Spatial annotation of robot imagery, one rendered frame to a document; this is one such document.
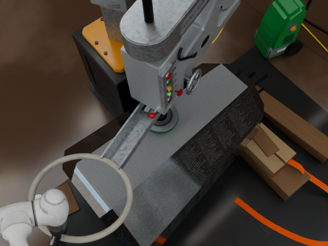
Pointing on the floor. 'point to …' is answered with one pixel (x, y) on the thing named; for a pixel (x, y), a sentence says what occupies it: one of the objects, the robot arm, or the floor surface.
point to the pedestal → (104, 77)
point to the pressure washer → (281, 28)
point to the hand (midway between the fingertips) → (60, 245)
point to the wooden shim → (73, 206)
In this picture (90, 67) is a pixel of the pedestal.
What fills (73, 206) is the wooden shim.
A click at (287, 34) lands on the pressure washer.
